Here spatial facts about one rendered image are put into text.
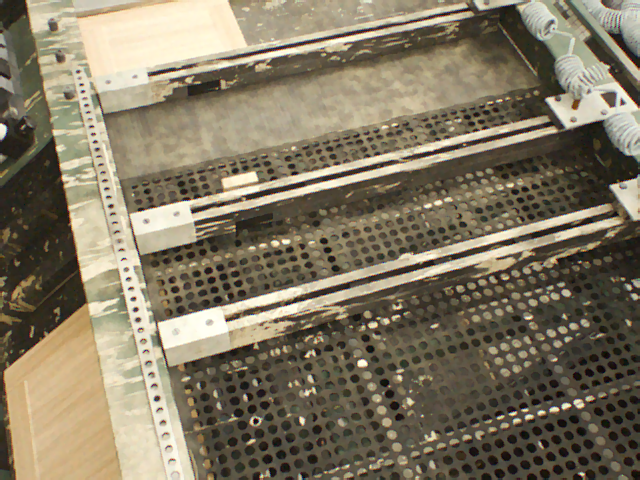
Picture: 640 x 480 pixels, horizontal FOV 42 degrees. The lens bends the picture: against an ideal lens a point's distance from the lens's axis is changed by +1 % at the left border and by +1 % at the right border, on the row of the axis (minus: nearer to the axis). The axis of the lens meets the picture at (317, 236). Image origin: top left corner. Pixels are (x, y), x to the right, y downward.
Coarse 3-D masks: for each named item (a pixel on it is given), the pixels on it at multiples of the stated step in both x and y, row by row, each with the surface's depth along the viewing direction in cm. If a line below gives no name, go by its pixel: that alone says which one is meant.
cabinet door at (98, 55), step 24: (192, 0) 230; (216, 0) 230; (96, 24) 223; (120, 24) 223; (144, 24) 223; (168, 24) 224; (192, 24) 224; (216, 24) 224; (96, 48) 217; (120, 48) 217; (144, 48) 217; (168, 48) 218; (192, 48) 218; (216, 48) 218; (96, 72) 211
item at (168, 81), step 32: (480, 0) 218; (512, 0) 218; (320, 32) 214; (352, 32) 215; (384, 32) 215; (416, 32) 217; (448, 32) 221; (480, 32) 225; (160, 64) 205; (192, 64) 206; (224, 64) 206; (256, 64) 208; (288, 64) 211; (320, 64) 215; (128, 96) 202; (160, 96) 206
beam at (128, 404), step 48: (48, 0) 224; (48, 48) 211; (48, 96) 201; (96, 96) 201; (96, 192) 182; (96, 240) 174; (96, 288) 166; (144, 288) 167; (96, 336) 160; (144, 384) 153; (144, 432) 148
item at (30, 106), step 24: (0, 24) 216; (24, 24) 221; (0, 48) 209; (24, 48) 217; (0, 72) 203; (24, 72) 212; (0, 96) 201; (24, 96) 208; (0, 120) 211; (24, 120) 193; (48, 120) 198; (0, 144) 193; (24, 144) 195; (0, 168) 203
